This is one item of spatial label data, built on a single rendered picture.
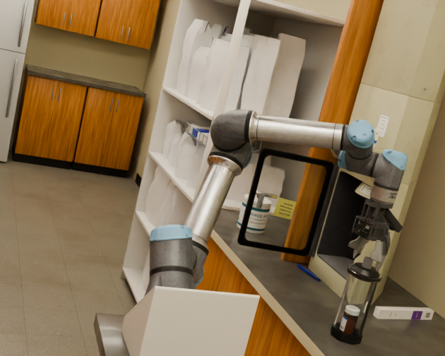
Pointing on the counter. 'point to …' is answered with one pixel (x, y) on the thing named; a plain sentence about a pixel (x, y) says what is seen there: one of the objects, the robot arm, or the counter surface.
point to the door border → (316, 210)
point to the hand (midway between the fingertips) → (367, 262)
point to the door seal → (254, 193)
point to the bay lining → (342, 217)
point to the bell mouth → (364, 190)
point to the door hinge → (324, 210)
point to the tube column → (414, 47)
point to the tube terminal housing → (414, 147)
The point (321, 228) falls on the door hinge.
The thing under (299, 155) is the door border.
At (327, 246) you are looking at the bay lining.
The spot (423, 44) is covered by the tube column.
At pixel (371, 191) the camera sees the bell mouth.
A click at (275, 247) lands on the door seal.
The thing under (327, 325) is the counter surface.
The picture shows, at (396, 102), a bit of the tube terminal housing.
